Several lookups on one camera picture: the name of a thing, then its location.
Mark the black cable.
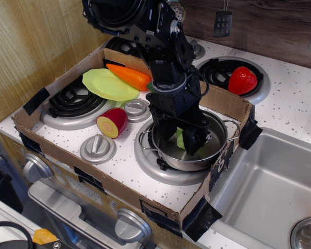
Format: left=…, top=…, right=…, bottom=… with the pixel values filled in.
left=0, top=220, right=33, bottom=247

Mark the yellow-green toy plate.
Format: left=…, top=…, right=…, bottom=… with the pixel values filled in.
left=82, top=68, right=139, bottom=102

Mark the hanging silver strainer ladle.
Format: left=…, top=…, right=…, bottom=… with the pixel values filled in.
left=166, top=0, right=186, bottom=22

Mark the back right black burner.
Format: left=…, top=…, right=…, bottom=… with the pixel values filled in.
left=196, top=57, right=271, bottom=105

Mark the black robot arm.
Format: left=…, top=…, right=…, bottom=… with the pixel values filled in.
left=82, top=1, right=210, bottom=155

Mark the back left black burner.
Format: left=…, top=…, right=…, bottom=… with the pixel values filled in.
left=105, top=37, right=141, bottom=58

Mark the silver sink basin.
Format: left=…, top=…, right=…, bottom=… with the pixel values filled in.
left=209, top=128, right=311, bottom=248

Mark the light green toy broccoli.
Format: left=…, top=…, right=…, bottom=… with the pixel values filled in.
left=176, top=128, right=186, bottom=151

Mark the silver oven knob right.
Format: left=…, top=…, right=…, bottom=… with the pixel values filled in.
left=115, top=208, right=152, bottom=243

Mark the red toy strawberry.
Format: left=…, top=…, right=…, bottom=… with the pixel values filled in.
left=228, top=66, right=258, bottom=95

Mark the silver oven knob left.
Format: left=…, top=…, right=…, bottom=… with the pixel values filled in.
left=22, top=153, right=53, bottom=183

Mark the silver stove knob front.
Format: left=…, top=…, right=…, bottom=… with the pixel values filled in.
left=80, top=134, right=116, bottom=164

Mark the stainless steel pan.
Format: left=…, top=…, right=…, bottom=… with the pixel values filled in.
left=149, top=109, right=239, bottom=172

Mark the silver stove knob back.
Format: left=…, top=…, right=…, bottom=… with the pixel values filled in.
left=190, top=39, right=206, bottom=60

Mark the hanging silver spatula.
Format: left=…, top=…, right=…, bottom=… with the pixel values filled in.
left=213, top=1, right=233, bottom=38

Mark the cardboard fence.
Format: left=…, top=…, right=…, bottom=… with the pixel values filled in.
left=12, top=48, right=254, bottom=248

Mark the silver oven door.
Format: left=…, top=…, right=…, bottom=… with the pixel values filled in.
left=28, top=181, right=149, bottom=248

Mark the silver oven knob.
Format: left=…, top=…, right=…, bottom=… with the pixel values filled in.
left=22, top=153, right=53, bottom=183
left=115, top=208, right=152, bottom=243

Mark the orange toy carrot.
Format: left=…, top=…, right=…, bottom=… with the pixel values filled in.
left=106, top=63, right=151, bottom=91

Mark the orange tape piece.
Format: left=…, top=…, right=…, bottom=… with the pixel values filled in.
left=32, top=228, right=58, bottom=245

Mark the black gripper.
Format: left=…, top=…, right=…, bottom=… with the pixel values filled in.
left=146, top=75, right=212, bottom=156

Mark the silver stove knob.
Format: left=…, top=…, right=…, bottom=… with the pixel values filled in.
left=190, top=39, right=206, bottom=60
left=123, top=99, right=151, bottom=123
left=80, top=134, right=116, bottom=164

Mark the silver plate in corner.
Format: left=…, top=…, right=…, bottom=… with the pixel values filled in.
left=290, top=217, right=311, bottom=248

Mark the red toy fruit half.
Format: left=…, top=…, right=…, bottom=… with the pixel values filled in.
left=96, top=107, right=128, bottom=139

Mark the silver stove knob centre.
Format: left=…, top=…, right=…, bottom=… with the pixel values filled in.
left=123, top=99, right=151, bottom=123

